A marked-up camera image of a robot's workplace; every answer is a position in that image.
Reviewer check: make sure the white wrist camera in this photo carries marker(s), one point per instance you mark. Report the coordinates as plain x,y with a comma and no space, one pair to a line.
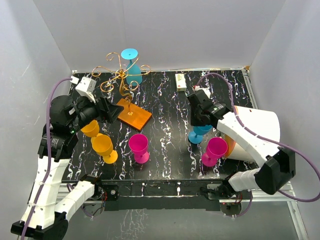
85,87
206,90

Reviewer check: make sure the pink wine glass right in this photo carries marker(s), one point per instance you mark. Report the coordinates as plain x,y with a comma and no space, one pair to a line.
216,148

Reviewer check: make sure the orange wine glass front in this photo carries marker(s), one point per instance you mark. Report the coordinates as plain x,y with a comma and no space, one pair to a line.
103,146

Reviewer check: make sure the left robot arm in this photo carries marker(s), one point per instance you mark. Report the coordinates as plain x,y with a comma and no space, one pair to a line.
45,218

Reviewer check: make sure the blue wine glass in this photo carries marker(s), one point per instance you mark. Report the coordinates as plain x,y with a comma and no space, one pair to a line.
134,77
196,136

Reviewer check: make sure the orange wine glass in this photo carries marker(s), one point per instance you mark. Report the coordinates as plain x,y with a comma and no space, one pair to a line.
91,130
103,146

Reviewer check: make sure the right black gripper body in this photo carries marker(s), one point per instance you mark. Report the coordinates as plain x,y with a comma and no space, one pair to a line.
195,119

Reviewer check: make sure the white bucket orange lid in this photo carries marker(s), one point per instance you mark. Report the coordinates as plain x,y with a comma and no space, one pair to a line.
244,146

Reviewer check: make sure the small white box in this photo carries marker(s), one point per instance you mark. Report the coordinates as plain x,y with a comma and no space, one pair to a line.
180,82

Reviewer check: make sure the blue wine glass front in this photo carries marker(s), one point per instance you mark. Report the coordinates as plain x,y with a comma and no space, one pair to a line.
196,136

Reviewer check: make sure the orange wine glass rear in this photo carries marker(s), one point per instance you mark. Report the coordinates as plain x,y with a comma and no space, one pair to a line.
91,130

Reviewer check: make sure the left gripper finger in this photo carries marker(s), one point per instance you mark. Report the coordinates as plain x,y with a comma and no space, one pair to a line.
103,106
110,112

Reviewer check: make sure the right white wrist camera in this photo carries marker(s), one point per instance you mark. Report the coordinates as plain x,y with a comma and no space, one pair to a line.
206,90

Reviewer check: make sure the pink wine glass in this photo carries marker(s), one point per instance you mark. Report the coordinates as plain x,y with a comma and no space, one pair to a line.
139,144
216,148

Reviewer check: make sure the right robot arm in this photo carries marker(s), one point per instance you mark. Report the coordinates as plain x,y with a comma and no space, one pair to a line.
271,176

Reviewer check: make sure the black front mounting rail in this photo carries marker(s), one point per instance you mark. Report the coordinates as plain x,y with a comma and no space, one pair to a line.
165,194

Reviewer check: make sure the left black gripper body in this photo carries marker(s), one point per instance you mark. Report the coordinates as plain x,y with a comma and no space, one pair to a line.
89,111

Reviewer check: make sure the gold wire glass rack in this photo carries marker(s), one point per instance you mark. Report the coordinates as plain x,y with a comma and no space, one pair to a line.
133,115

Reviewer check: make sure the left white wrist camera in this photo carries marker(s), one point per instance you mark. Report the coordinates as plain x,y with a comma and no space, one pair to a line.
85,87

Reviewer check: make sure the pink wine glass left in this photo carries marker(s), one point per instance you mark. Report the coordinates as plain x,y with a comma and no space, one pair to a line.
139,144

